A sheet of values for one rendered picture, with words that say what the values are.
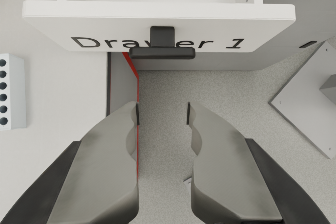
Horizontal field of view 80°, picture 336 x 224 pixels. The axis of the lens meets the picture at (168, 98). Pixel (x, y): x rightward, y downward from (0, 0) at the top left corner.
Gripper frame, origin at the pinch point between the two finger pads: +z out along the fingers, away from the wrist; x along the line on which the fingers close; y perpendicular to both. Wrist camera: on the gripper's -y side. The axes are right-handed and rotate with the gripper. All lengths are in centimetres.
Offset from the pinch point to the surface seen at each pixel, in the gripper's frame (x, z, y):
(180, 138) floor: 10, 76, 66
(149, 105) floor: -7, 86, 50
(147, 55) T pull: -1.5, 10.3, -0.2
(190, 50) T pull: 3.1, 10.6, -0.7
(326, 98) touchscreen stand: 92, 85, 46
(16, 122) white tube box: -23.7, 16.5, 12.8
